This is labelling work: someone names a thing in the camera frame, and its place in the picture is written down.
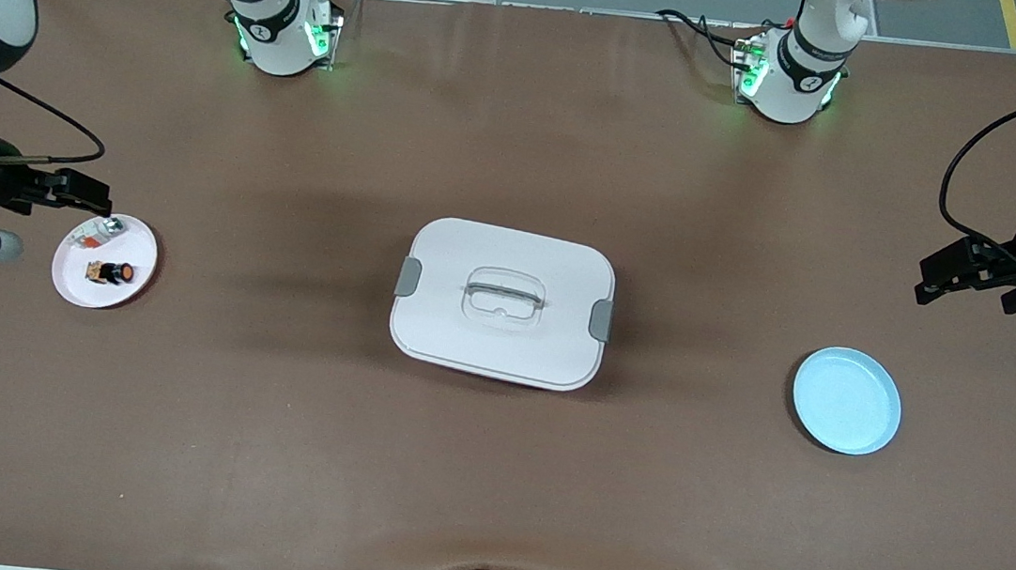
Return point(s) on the orange and black switch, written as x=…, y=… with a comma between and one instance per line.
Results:
x=111, y=273

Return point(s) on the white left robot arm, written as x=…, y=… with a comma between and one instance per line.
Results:
x=789, y=79

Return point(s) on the pink round plate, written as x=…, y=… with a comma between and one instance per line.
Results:
x=120, y=291

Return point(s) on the light blue round plate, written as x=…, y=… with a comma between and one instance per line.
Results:
x=845, y=401

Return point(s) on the grey container latch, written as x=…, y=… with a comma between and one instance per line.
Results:
x=408, y=276
x=601, y=320

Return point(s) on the white lidded plastic container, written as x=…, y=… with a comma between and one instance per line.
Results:
x=502, y=341

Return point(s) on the small silver orange switch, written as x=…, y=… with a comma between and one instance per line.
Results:
x=98, y=234

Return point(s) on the aluminium table edge rail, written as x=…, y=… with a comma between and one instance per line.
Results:
x=547, y=8

